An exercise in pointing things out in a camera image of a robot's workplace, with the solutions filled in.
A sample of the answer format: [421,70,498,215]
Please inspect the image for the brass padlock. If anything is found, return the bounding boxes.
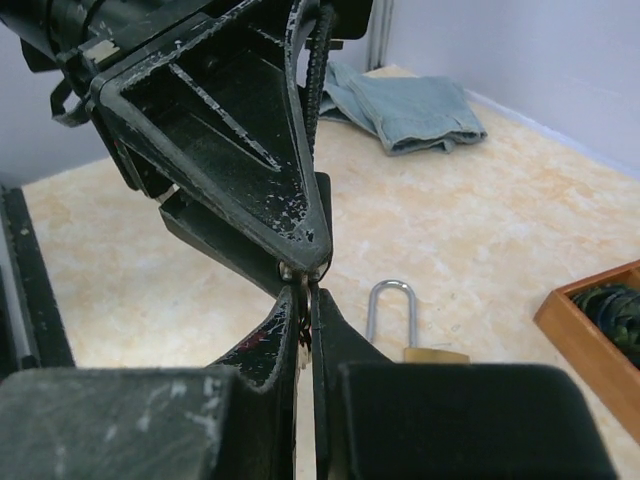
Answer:
[365,279,471,365]

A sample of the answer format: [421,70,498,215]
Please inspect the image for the dark crumpled strap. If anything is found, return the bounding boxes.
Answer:
[572,282,640,371]

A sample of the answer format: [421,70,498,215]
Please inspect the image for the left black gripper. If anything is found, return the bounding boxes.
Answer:
[19,1,332,270]

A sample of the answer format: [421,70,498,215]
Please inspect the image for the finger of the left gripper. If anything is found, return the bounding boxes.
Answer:
[159,190,302,297]

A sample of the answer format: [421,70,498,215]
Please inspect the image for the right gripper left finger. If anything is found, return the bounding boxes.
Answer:
[1,287,298,479]

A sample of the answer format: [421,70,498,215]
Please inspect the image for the black cable lock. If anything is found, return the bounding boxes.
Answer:
[277,4,336,284]

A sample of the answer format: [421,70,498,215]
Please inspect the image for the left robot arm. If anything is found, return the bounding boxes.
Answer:
[1,1,335,299]

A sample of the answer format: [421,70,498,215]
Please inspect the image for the wooden compartment tray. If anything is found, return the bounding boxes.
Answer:
[534,261,639,440]

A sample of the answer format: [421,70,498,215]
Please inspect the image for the blue folded cloth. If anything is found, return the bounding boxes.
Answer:
[320,61,487,156]

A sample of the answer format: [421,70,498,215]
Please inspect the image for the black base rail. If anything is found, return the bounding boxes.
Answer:
[1,188,75,378]

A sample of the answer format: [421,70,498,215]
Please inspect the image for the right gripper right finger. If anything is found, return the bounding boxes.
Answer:
[311,288,617,479]

